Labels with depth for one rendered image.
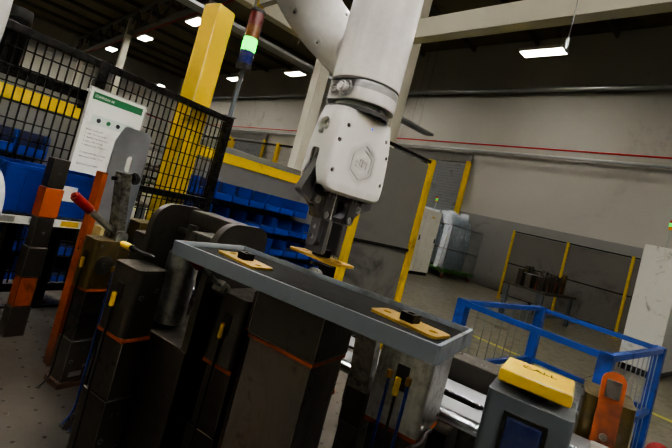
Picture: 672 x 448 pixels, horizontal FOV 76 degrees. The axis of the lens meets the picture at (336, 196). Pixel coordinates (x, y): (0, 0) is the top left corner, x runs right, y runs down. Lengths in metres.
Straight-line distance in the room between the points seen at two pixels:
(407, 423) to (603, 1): 3.89
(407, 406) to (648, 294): 7.88
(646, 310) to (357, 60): 8.07
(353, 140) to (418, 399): 0.35
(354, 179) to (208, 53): 1.61
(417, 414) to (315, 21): 0.54
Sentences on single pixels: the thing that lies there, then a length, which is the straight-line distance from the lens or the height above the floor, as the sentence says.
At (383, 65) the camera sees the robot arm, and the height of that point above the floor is 1.43.
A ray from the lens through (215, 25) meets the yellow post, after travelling 2.08.
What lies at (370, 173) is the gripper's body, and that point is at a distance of 0.52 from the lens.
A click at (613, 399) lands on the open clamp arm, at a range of 0.95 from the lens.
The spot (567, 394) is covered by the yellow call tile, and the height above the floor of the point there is 1.16.
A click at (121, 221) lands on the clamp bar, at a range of 1.16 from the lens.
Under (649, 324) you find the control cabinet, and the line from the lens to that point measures 8.42.
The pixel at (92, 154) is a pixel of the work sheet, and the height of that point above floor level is 1.23.
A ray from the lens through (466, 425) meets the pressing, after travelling 0.76.
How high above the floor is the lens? 1.26
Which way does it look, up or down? 2 degrees up
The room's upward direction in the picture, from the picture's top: 15 degrees clockwise
